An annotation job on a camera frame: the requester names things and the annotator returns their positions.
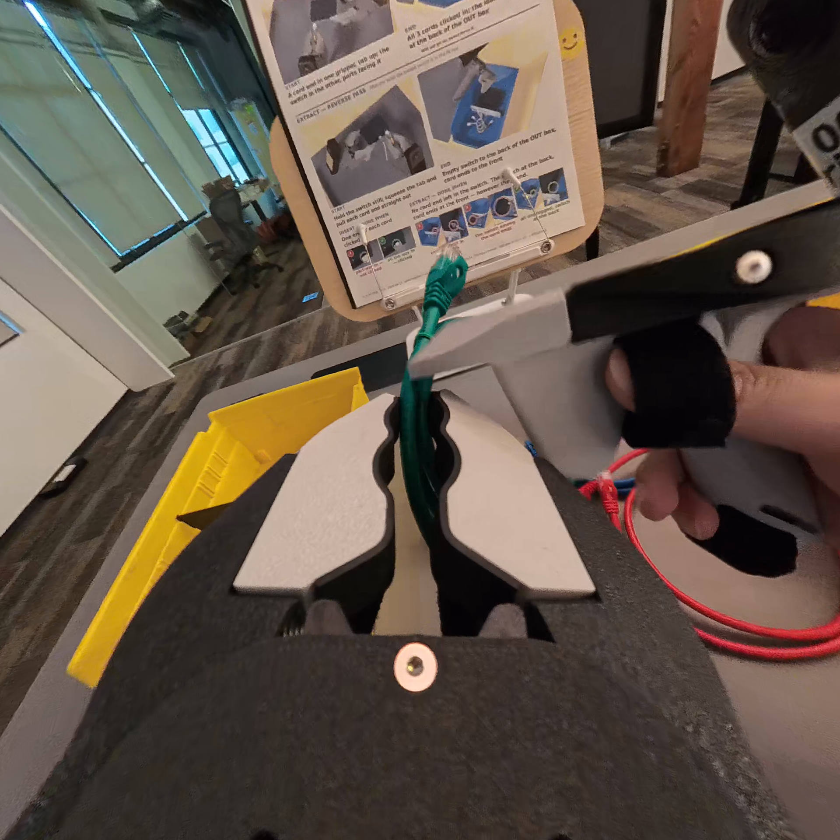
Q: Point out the black office chair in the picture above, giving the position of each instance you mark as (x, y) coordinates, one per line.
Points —
(236, 230)

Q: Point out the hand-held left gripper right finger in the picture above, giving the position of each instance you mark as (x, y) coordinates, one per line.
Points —
(519, 525)

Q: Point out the person's right hand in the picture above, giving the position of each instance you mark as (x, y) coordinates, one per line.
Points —
(788, 407)

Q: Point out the yellow plastic bin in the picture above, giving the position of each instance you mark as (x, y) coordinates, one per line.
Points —
(145, 578)

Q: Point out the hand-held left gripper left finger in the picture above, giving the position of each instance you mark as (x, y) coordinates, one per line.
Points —
(315, 525)

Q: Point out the wooden post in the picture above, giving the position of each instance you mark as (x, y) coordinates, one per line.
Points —
(689, 79)

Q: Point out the computer monitor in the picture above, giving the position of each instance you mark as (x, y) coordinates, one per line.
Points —
(624, 66)

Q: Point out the black flat pad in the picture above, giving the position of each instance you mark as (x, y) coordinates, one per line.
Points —
(355, 365)

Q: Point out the white sign base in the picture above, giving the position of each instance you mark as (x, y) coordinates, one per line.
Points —
(519, 299)

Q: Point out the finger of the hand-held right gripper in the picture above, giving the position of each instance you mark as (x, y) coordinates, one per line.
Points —
(512, 335)

